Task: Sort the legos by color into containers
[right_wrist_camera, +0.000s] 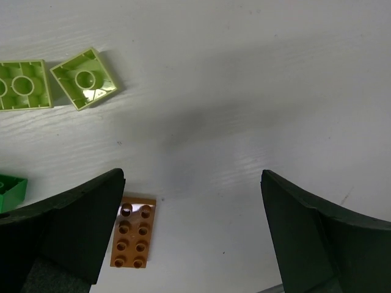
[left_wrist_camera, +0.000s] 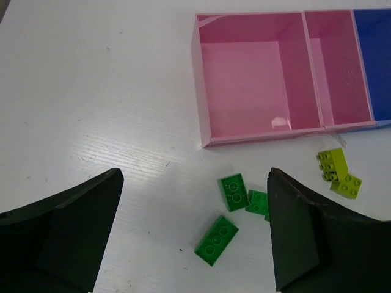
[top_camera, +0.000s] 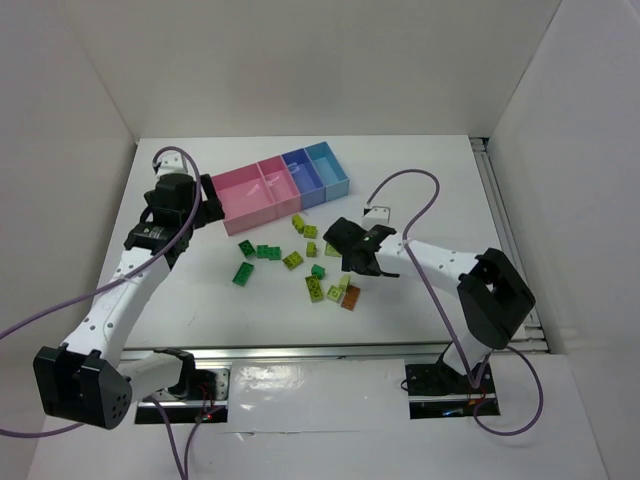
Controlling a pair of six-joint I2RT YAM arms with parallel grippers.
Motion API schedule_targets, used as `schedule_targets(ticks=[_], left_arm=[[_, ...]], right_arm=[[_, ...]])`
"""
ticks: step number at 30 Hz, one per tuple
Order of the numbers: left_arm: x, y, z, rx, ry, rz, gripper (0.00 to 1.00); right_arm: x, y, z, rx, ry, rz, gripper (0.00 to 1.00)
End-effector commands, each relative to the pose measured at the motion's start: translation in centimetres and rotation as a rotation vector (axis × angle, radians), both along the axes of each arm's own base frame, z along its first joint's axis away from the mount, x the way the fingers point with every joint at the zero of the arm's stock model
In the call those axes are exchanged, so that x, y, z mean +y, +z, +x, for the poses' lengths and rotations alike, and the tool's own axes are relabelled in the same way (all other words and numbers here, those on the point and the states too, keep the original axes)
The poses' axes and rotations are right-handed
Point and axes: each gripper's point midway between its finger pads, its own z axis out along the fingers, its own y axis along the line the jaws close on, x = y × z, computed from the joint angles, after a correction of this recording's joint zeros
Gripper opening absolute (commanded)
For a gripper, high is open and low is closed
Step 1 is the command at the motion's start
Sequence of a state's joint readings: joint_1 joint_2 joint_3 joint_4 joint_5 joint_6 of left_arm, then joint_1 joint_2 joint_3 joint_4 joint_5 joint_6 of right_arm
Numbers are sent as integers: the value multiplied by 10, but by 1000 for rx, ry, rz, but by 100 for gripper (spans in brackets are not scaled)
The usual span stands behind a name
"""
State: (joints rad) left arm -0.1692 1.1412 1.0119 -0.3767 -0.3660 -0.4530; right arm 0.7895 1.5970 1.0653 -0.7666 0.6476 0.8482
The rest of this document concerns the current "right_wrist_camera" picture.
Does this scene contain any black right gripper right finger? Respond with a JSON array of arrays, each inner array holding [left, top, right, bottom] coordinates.
[[260, 170, 390, 292]]

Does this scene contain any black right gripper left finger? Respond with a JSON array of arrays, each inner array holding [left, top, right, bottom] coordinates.
[[1, 168, 125, 292]]

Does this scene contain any dark green lego brick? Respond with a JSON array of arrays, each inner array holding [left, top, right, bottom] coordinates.
[[0, 175, 28, 213]]

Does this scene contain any orange lego plate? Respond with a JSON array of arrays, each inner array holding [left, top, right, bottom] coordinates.
[[110, 197, 156, 269]]

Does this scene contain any pale green long lego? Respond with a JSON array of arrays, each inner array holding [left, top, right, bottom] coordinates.
[[1, 59, 54, 112]]

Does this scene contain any pale green square lego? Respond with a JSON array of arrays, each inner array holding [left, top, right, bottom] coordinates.
[[49, 47, 122, 111]]

